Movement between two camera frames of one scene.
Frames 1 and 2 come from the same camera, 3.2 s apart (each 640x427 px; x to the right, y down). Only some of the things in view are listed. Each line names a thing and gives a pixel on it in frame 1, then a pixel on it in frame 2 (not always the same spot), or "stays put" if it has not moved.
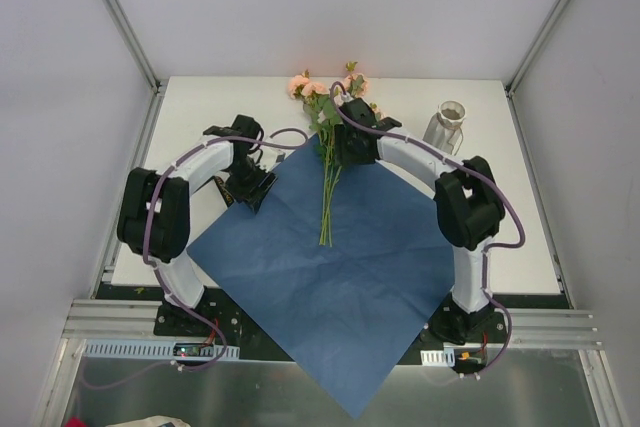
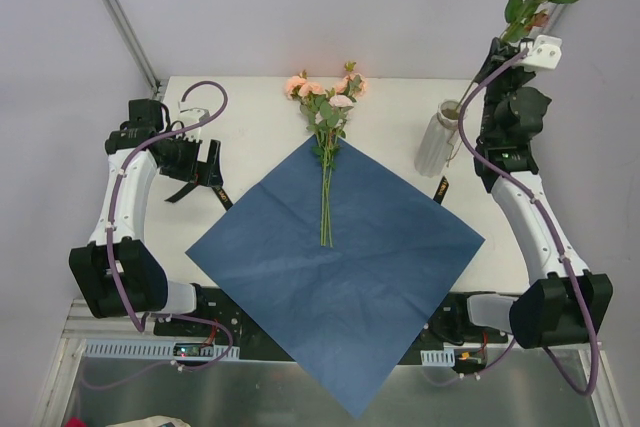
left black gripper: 255,187 → 213,163
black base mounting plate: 220,319 stays put
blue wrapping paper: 349,267 stays put
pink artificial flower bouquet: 324,107 stays put
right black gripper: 354,148 → 500,54
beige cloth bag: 152,421 stays put
